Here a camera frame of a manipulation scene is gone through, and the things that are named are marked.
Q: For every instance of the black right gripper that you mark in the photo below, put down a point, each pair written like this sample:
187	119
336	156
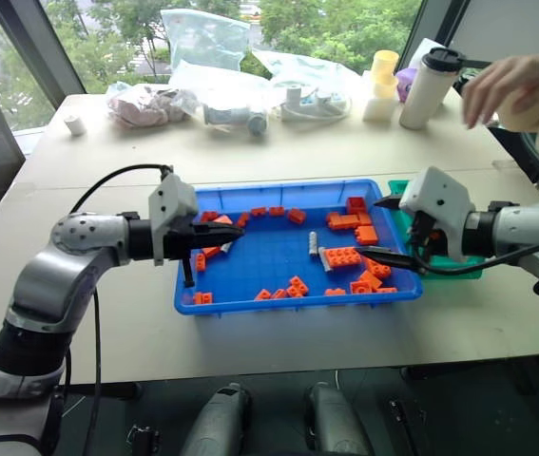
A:
425	235

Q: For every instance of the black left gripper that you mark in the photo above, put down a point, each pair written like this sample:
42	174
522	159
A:
179	243

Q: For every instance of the cream round cup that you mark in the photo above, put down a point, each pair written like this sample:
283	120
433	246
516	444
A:
523	114

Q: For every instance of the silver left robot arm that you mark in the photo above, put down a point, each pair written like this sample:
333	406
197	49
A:
55	280

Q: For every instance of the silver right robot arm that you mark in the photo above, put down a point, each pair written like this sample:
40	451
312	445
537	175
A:
530	223

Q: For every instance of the green plastic tray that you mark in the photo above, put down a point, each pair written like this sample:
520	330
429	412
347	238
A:
440	266

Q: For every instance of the person's bare hand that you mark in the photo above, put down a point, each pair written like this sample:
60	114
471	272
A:
502	81

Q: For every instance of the blue plastic tray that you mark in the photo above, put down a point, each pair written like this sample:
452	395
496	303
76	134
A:
274	259

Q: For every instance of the white box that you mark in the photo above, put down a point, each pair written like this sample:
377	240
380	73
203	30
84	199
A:
378	109

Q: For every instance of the plastic bag with grey device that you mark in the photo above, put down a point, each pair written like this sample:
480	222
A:
231	102

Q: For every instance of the white tumbler with black lid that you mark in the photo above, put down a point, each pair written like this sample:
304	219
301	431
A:
428	90

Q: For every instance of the purple small container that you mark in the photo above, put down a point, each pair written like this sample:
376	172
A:
407	85

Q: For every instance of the clear plastic bags with items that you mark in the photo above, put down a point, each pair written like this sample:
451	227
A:
314	102

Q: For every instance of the plastic bag with pink cloth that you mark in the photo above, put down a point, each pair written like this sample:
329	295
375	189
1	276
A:
148	104

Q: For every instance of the dark chair behind table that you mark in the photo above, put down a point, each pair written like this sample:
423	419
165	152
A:
523	152

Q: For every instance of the pale yellow stacked cups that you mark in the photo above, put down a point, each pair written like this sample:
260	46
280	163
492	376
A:
384	71

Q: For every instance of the small white cup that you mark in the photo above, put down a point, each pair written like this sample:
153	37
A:
75	125

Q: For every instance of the grey rounded shape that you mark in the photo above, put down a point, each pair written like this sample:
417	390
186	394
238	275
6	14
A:
219	423
335	423

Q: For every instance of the black table foot bar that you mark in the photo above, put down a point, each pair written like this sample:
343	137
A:
107	390

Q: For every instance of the large clear plastic bag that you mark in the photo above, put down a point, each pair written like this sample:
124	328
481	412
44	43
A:
207	40

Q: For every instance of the white board panel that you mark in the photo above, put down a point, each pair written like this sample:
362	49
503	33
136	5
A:
516	28

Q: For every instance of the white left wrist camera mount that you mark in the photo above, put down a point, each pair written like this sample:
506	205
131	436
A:
170	199

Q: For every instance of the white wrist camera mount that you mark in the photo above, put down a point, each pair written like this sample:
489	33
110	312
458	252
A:
170	199
440	190

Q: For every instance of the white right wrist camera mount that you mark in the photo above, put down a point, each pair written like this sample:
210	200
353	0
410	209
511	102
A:
440	190

